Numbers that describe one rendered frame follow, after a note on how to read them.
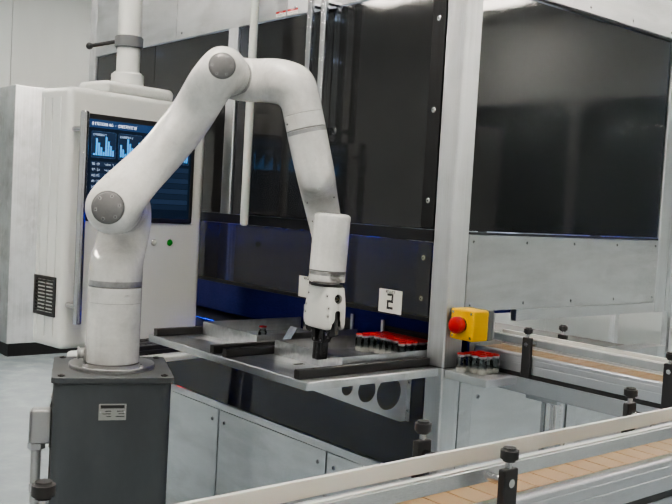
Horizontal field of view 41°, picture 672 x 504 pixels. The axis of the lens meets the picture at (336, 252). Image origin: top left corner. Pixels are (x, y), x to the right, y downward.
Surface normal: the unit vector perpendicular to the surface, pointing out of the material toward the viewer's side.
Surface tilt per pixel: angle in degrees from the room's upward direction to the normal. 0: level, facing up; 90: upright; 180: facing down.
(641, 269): 90
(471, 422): 90
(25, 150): 90
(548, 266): 90
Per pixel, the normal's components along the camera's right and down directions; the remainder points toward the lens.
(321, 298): -0.71, -0.02
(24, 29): 0.64, 0.07
